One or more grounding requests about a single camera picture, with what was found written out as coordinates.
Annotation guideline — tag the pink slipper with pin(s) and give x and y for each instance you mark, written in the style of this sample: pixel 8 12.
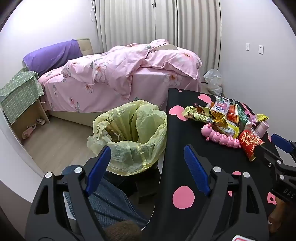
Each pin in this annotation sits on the pink slipper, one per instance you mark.
pixel 27 132

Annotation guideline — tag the brown fuzzy cloth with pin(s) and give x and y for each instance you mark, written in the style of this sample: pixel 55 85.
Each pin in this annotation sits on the brown fuzzy cloth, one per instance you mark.
pixel 124 231

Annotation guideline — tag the white plastic bag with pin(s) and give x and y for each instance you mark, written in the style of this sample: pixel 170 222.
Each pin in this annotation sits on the white plastic bag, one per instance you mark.
pixel 214 81

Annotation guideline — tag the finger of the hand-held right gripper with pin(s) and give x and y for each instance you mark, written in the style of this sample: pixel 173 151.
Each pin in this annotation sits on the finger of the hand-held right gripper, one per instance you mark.
pixel 279 141
pixel 266 154

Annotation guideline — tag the white wall switch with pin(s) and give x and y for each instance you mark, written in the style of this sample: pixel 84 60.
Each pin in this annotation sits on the white wall switch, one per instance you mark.
pixel 261 49
pixel 247 46

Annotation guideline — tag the purple pillow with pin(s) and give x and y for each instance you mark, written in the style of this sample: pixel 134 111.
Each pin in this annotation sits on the purple pillow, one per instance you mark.
pixel 50 55

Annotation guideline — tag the cardboard bedside box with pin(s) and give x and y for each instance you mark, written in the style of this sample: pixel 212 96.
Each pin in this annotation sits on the cardboard bedside box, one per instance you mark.
pixel 30 111

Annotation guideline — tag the red gold snack packet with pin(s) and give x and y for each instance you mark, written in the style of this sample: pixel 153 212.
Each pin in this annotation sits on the red gold snack packet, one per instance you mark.
pixel 251 143

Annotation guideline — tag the pink caterpillar toy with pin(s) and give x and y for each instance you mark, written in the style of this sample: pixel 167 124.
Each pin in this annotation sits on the pink caterpillar toy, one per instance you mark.
pixel 222 139

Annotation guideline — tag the pink floral duvet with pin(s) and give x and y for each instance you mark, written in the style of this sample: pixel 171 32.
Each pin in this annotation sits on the pink floral duvet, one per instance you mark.
pixel 111 62

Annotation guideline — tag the person's right hand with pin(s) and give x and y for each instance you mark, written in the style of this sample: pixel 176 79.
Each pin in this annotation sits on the person's right hand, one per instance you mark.
pixel 277 217

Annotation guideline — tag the beige headboard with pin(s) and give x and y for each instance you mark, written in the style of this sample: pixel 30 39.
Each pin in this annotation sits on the beige headboard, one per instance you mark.
pixel 86 46

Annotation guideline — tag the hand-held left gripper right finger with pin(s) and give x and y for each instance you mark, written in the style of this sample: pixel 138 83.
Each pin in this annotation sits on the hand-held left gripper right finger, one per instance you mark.
pixel 196 166

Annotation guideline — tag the white patterned shoe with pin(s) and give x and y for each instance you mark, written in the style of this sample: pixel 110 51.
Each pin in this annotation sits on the white patterned shoe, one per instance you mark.
pixel 41 121

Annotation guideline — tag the bed with pink sheet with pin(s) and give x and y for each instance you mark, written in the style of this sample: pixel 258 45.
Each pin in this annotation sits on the bed with pink sheet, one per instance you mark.
pixel 148 85

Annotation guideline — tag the person's leg in jeans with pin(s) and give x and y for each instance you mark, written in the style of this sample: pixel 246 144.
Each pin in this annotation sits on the person's leg in jeans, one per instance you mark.
pixel 111 204

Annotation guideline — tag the green checked cloth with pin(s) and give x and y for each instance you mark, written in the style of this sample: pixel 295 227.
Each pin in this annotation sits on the green checked cloth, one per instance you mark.
pixel 20 90

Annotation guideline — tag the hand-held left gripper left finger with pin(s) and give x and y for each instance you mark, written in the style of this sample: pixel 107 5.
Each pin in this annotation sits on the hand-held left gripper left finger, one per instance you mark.
pixel 98 169

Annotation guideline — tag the black trash bin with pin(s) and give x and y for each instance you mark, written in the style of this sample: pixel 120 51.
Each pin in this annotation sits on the black trash bin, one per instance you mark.
pixel 148 183

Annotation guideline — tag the beige pleated curtain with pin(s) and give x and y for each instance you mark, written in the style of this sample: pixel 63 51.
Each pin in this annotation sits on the beige pleated curtain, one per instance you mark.
pixel 129 23
pixel 198 27

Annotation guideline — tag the pile of snack wrappers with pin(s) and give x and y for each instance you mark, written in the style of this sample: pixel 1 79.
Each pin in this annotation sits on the pile of snack wrappers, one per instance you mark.
pixel 215 118

